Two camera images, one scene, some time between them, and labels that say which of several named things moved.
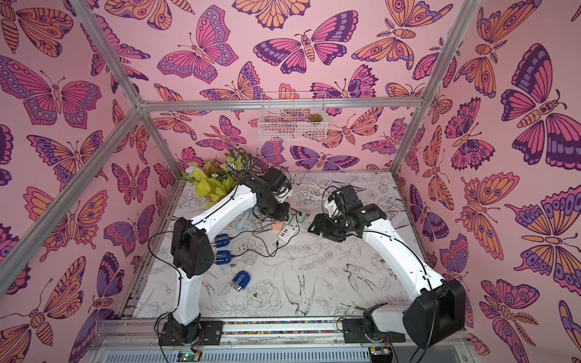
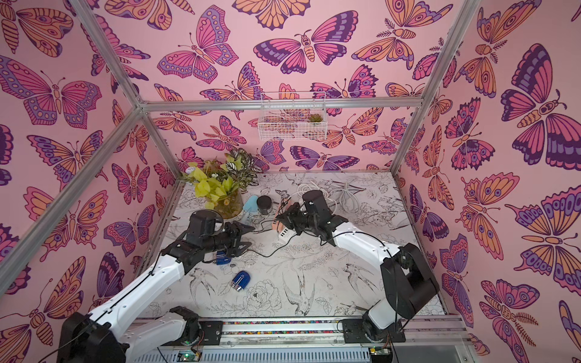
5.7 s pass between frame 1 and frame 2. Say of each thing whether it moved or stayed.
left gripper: moved
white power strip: stayed
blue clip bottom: stayed
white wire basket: stayed
